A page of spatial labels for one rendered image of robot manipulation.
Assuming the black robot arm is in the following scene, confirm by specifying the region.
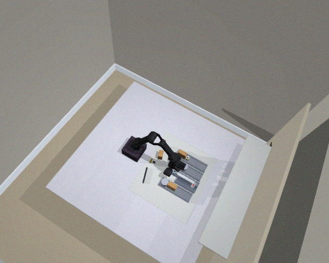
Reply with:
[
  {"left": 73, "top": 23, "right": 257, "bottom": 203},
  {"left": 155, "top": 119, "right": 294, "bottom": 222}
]
[{"left": 131, "top": 131, "right": 186, "bottom": 172}]

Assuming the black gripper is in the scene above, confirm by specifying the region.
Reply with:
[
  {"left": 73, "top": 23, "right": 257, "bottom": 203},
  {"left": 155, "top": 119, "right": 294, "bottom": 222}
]
[{"left": 163, "top": 163, "right": 175, "bottom": 177}]

